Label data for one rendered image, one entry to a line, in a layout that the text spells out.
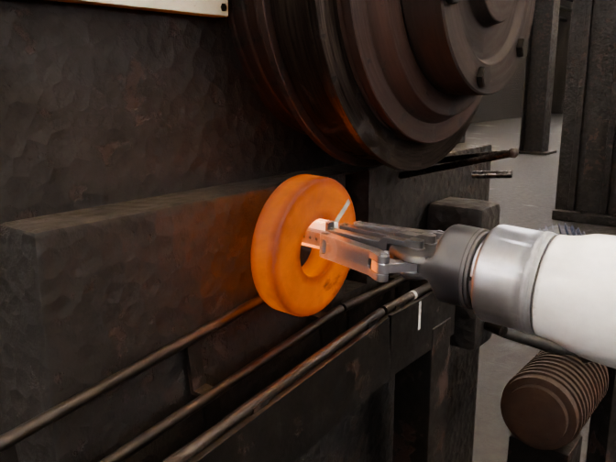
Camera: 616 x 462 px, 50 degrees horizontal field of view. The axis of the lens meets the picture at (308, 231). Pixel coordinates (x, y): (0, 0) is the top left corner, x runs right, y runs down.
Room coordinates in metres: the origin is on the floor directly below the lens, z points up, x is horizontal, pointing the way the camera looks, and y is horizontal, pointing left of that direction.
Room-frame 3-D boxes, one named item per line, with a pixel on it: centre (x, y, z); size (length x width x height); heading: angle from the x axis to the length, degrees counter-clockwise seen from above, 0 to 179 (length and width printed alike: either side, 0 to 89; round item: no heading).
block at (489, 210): (1.06, -0.25, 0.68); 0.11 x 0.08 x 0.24; 53
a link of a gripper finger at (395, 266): (0.59, -0.09, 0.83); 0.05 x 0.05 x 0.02; 54
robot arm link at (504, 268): (0.56, -0.18, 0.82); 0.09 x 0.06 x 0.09; 143
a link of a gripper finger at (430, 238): (0.66, -0.08, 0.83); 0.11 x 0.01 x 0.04; 51
